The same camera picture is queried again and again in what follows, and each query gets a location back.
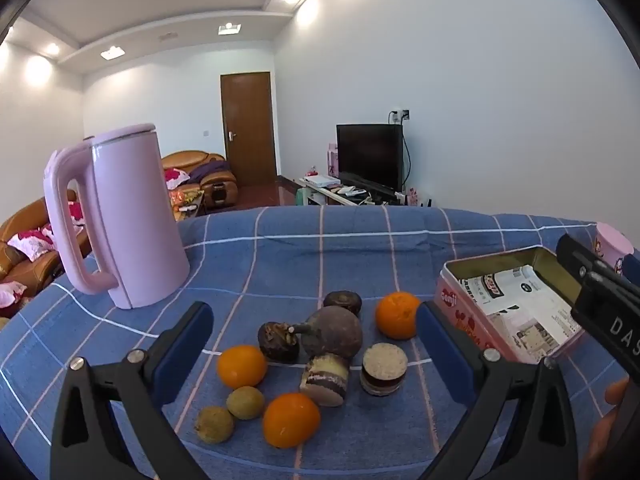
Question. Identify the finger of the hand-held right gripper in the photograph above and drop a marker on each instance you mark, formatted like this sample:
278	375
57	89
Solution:
580	260

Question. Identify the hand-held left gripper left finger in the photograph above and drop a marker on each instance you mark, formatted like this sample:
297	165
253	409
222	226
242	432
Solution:
181	352

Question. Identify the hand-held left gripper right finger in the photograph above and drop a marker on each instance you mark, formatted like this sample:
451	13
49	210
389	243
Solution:
442	355

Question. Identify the pink tin box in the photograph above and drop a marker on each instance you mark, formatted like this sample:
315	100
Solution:
470	332

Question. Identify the orange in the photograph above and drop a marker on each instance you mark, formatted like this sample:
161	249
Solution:
242	366
397	316
291	420

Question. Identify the small brown kiwi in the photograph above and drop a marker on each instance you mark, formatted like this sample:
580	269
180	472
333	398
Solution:
214	424
245	402

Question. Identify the dark purple sweet potato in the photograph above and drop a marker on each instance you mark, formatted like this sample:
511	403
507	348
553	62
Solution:
332	332

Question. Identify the cream and purple sugarcane piece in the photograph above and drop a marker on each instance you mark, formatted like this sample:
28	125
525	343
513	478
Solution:
325	377

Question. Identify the person's right hand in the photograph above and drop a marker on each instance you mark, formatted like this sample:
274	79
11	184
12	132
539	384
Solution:
605	440

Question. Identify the pink printed cup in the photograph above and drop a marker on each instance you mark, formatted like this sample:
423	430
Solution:
612	247

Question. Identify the newspaper liner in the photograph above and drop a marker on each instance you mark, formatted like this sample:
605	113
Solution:
525	310

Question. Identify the dark water chestnut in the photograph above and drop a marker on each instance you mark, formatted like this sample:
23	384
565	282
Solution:
278	342
342	302

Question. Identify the blue plaid cloth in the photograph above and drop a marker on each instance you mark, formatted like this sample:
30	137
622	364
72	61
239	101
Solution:
350	240

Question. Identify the wooden coffee table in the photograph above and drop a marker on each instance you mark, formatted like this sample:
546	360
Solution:
187	205

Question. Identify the pink electric kettle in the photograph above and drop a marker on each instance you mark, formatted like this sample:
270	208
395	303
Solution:
130	210

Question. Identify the brown leather armchair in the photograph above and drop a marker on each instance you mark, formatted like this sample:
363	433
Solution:
220	187

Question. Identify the red floral cushion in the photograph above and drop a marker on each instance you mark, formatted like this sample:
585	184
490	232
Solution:
30	244
177	176

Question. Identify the brown leather sofa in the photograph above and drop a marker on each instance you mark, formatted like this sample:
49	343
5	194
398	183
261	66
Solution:
20	270

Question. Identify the purple throw blanket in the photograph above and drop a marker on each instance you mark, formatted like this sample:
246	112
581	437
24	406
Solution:
210	170

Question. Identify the white TV stand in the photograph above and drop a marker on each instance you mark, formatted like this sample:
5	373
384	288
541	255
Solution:
325	192

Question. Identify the black television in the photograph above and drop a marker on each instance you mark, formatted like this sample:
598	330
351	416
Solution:
370	155

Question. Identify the brown wooden door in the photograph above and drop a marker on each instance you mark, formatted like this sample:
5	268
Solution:
248	130

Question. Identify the square ceiling light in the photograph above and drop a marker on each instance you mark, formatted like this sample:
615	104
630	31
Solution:
112	52
230	28

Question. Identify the wall power socket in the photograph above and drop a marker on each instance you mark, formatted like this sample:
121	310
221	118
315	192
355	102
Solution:
400	115

